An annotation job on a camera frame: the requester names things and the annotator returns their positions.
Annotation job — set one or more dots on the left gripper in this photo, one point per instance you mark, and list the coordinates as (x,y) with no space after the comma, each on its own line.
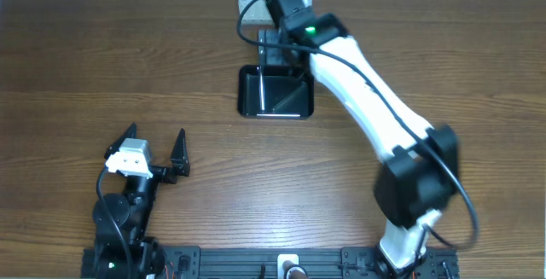
(164,176)

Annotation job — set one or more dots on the clear test tube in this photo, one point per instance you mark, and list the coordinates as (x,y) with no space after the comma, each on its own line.
(290,97)
(277,115)
(261,91)

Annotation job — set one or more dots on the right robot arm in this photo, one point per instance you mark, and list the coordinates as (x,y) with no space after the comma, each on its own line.
(362,108)

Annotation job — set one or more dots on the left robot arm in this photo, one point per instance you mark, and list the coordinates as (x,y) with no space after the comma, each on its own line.
(112,210)

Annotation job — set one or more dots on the black tray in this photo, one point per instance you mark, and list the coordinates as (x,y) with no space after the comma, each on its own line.
(281,87)

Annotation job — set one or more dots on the white test tube rack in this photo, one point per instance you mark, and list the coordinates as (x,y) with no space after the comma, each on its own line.
(251,6)

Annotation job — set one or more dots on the mounting rail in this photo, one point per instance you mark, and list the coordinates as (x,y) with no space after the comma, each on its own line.
(239,264)

